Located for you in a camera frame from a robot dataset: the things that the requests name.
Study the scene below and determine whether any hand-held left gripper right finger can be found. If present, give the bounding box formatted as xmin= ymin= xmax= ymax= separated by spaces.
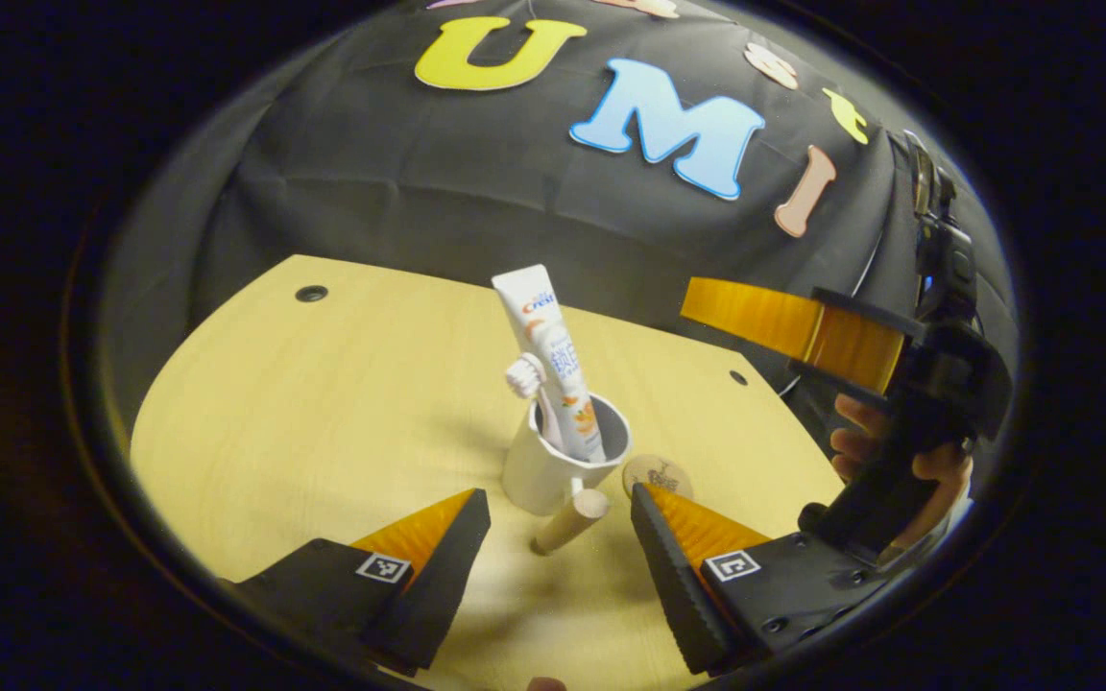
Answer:
xmin=630 ymin=482 xmax=900 ymax=676

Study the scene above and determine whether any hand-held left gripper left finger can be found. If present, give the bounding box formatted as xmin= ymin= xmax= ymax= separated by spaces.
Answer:
xmin=222 ymin=488 xmax=493 ymax=678

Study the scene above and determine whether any round wooden coaster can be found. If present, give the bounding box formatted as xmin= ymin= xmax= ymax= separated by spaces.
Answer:
xmin=622 ymin=454 xmax=694 ymax=502

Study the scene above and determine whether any white cup with wooden handle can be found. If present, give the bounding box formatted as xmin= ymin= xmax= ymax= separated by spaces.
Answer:
xmin=501 ymin=392 xmax=633 ymax=556

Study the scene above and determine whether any white toothpaste tube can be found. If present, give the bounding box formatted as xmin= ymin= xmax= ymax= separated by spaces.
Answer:
xmin=492 ymin=265 xmax=609 ymax=464

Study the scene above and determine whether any pink toothbrush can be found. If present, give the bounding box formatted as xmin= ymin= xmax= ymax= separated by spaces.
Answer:
xmin=505 ymin=352 xmax=568 ymax=454

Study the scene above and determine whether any wooden desktop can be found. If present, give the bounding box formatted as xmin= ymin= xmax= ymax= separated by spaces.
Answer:
xmin=129 ymin=253 xmax=847 ymax=691

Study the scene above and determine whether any black backdrop cloth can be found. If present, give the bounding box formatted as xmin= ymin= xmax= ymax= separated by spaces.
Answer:
xmin=102 ymin=0 xmax=1015 ymax=452

